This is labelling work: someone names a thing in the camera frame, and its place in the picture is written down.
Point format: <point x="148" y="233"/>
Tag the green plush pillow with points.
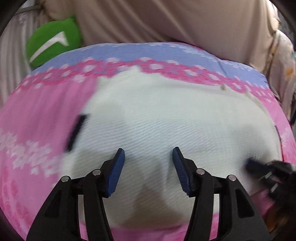
<point x="53" y="39"/>

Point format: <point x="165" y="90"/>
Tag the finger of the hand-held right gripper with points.
<point x="256" y="165"/>

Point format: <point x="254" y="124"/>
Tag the pink floral bedsheet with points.
<point x="41" y="115"/>

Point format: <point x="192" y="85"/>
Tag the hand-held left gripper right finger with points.
<point x="181" y="171"/>

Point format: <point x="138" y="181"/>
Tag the beige draped cloth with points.
<point x="175" y="20"/>

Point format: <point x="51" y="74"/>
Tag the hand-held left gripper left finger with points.
<point x="115" y="171"/>

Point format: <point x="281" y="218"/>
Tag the white satin curtain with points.
<point x="11" y="58"/>

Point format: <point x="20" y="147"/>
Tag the white red navy knit sweater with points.
<point x="166" y="120"/>

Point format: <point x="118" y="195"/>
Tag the pale floral cloth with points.
<point x="283" y="76"/>

